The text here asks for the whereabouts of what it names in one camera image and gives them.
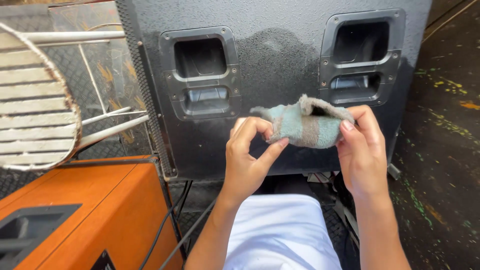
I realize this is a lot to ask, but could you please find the large black speaker cabinet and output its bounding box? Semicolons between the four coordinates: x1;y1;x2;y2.
115;0;433;181

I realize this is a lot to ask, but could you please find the black cable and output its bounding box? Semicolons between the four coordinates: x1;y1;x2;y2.
139;181;193;270
158;198;218;270

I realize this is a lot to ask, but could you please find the orange speaker cabinet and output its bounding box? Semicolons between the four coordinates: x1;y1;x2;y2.
0;155;185;270

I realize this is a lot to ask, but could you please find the person's right hand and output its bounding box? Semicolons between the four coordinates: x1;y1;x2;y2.
335;105;388;199

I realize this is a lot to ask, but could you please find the white slatted metal chair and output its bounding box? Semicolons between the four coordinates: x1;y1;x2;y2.
0;22;150;172

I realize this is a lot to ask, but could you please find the person's left hand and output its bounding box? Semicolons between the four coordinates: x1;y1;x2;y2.
220;116;290;206

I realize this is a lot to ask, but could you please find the black recessed speaker handle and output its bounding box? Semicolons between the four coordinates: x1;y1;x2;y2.
159;25;242;121
319;8;407;107

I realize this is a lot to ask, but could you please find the person's white shirt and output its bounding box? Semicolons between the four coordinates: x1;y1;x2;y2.
223;194;343;270

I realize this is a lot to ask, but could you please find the teal grey striped cloth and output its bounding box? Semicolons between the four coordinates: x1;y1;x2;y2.
250;94;355;149

